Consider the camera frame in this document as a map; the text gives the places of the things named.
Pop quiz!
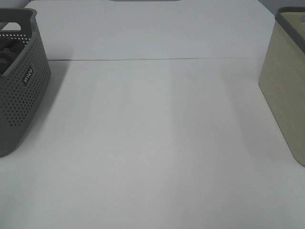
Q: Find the dark grey towel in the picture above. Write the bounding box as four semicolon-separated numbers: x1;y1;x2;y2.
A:
0;40;25;74

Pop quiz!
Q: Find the grey perforated plastic basket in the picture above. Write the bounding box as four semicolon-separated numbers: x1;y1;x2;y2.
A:
0;8;51;156

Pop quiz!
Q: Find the beige basket with grey rim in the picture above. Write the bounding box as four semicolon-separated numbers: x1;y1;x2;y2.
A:
258;7;305;165

